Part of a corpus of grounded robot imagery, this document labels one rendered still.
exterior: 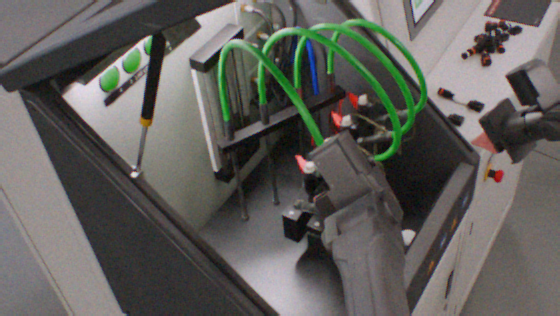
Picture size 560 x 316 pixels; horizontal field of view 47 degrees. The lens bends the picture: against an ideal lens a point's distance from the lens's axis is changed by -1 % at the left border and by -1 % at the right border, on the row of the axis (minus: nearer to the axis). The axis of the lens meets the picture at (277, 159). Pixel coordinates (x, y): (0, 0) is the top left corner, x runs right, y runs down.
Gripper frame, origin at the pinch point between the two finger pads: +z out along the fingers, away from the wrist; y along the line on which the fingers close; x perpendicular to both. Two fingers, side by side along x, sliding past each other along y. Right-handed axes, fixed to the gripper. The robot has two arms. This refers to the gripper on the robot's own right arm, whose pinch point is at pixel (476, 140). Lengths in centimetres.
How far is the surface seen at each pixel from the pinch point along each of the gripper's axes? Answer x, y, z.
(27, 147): 61, 44, 31
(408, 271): 16.2, -17.2, 19.1
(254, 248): 28, 0, 52
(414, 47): -30.5, 17.8, 34.7
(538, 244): -84, -78, 94
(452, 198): -5.9, -13.6, 22.8
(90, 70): 49, 48, 14
